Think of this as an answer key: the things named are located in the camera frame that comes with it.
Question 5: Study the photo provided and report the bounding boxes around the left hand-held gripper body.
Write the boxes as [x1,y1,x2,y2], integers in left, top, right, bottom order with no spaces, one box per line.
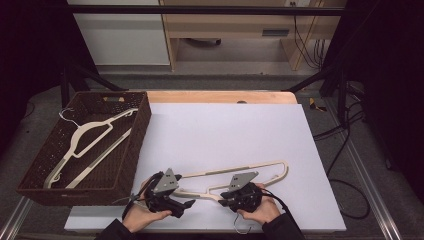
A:
[144,167,185,219]

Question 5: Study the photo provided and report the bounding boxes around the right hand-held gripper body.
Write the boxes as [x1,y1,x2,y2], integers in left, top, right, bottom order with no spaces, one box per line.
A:
[226,171,265,214]

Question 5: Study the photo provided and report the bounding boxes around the cream plastic clothes hanger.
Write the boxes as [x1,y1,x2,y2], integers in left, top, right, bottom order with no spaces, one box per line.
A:
[173,160,290,235]
[43,107,139,190]

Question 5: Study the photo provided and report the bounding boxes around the brown wicker basket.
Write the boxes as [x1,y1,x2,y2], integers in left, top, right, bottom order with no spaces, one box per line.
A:
[15,90,153,207]

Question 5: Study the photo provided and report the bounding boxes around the person's right hand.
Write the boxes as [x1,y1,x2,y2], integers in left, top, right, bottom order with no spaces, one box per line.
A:
[237,182,282,225]

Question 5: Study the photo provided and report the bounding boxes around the person's left hand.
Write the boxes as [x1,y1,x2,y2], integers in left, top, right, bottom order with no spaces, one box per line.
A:
[122,178,173,233]

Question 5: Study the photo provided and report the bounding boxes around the white board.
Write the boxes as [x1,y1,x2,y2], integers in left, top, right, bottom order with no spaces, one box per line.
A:
[63,102,348,233]

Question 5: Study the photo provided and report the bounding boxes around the wooden table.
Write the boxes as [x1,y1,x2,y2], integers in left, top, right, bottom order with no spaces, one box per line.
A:
[129,90,298,105]

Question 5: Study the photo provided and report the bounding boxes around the yellow black tool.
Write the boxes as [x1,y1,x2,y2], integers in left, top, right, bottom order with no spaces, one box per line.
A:
[308,97,328,113]

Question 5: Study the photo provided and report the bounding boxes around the office chair base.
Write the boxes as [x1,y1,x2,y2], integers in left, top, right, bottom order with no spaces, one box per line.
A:
[184,37,223,47]

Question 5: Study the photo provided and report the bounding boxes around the black metal stand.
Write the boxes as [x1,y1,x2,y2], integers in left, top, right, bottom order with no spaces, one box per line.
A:
[59,59,129,108]
[286,63,350,128]

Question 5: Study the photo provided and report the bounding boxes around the white cabinet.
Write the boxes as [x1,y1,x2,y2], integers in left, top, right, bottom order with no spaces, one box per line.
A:
[66,0,171,67]

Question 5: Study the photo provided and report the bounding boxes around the beige desk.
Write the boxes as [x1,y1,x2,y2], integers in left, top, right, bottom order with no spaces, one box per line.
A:
[159,0,348,72]

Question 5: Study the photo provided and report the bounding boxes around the black curtain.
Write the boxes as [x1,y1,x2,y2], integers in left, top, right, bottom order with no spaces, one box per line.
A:
[0,0,98,151]
[319,0,424,194]

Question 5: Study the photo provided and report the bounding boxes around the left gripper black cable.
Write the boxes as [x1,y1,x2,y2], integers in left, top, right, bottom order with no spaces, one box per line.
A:
[121,172,165,221]

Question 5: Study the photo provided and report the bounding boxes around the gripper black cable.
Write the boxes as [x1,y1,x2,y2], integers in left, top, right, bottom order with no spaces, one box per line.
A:
[121,172,165,221]
[259,188,298,228]

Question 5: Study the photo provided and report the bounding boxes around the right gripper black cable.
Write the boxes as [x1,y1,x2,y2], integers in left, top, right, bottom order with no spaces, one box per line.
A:
[259,188,298,228]

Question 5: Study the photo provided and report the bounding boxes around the black floor cables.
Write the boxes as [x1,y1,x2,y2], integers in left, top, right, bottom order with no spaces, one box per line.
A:
[313,99,372,221]

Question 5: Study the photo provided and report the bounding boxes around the aluminium rail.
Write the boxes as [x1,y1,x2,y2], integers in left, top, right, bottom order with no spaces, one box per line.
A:
[0,195,35,240]
[323,99,405,240]

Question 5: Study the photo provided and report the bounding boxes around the black desk cables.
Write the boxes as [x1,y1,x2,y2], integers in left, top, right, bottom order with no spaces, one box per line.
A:
[292,14,327,70]

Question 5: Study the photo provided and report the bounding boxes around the black frame bar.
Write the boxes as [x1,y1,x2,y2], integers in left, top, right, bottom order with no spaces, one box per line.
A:
[66,4,346,17]

